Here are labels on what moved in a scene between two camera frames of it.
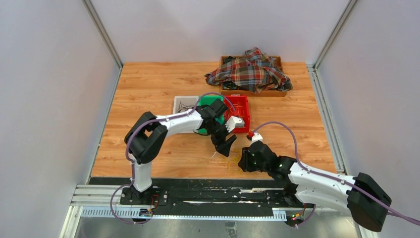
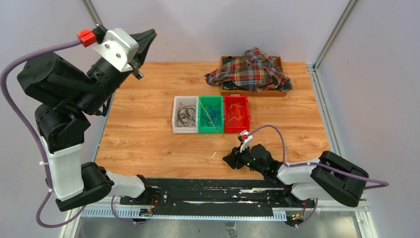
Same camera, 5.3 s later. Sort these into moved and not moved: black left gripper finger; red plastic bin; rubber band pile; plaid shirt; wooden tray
Moved: black left gripper finger; rubber band pile
Not moved: plaid shirt; wooden tray; red plastic bin
